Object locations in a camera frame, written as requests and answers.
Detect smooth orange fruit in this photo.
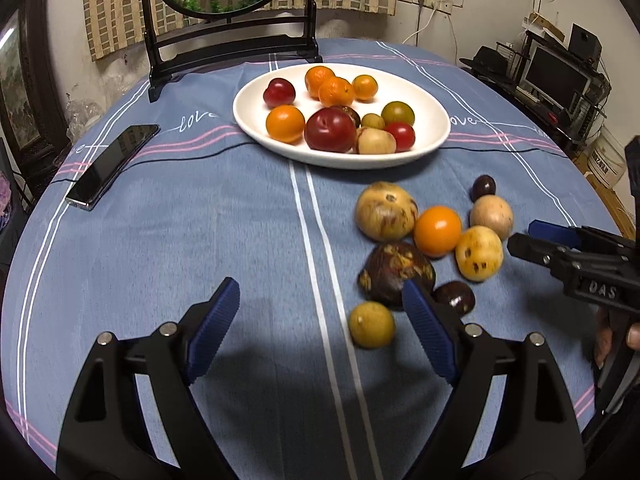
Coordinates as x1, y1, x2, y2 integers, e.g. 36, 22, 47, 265
265, 105, 306, 144
413, 205, 463, 259

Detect clear plastic bags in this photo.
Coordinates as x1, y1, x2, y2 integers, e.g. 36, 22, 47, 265
65, 60, 151, 136

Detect large red plum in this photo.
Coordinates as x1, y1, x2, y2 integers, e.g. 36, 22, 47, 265
305, 107, 358, 153

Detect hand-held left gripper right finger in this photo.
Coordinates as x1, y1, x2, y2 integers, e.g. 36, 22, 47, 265
401, 279, 586, 480

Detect black hat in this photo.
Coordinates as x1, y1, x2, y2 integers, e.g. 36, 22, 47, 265
459, 46, 513, 81

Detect mandarin orange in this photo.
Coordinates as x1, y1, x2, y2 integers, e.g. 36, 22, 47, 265
352, 74, 379, 101
318, 76, 355, 108
305, 65, 337, 100

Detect yellow spotted fruit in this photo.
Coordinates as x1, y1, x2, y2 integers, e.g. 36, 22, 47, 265
455, 225, 504, 282

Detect computer monitor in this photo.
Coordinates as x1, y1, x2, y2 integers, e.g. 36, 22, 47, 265
522, 45, 593, 111

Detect black metal desk rack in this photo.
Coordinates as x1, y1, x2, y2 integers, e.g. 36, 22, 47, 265
475, 30, 613, 161

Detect small dark red plum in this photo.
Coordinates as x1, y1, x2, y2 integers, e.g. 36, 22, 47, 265
263, 77, 297, 109

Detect blue striped tablecloth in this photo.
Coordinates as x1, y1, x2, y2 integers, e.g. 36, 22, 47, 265
0, 37, 626, 480

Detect shiny dark brown fruit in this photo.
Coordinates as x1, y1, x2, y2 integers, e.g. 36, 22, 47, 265
431, 280, 476, 318

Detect red tomato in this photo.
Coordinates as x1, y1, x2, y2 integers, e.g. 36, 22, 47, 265
384, 121, 416, 152

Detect beige oval fruit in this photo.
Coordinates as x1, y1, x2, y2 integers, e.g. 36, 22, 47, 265
356, 127, 397, 156

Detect black smartphone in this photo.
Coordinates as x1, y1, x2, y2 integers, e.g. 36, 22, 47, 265
65, 124, 161, 212

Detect small dark purple fruit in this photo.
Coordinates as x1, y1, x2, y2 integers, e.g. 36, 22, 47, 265
471, 174, 497, 201

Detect beige round fruit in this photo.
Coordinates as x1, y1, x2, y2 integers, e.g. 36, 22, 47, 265
469, 195, 514, 241

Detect white power cable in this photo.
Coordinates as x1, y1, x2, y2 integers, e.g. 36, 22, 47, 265
402, 7, 436, 46

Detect white round plate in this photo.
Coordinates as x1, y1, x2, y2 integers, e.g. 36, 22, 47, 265
232, 62, 452, 170

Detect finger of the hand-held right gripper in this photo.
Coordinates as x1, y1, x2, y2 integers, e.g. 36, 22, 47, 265
507, 233, 583, 281
528, 219, 640, 263

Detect large yellow-brown blotchy fruit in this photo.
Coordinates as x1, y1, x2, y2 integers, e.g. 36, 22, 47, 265
355, 181, 419, 242

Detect large dark brown fruit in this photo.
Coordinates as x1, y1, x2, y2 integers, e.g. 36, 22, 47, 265
358, 241, 437, 311

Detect person's right hand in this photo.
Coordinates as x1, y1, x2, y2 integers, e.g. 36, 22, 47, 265
593, 307, 640, 368

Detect green tomato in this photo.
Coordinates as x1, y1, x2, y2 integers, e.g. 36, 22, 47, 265
381, 101, 415, 127

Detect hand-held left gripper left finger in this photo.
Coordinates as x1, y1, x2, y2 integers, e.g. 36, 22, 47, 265
56, 276, 242, 480

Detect black speaker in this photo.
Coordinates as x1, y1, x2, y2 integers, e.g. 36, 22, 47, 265
570, 23, 602, 63

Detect white plastic bucket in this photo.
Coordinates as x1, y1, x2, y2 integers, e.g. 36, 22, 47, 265
585, 127, 626, 191

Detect cardboard box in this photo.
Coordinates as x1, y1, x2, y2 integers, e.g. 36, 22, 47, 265
522, 12, 566, 43

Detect dark wooden cabinet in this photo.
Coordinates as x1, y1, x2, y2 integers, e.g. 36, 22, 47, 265
0, 0, 71, 196

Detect dark purple passion fruit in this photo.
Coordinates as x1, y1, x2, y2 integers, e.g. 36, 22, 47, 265
330, 105, 362, 131

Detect yellow-green round fruit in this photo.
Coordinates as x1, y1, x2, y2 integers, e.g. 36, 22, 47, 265
348, 301, 396, 349

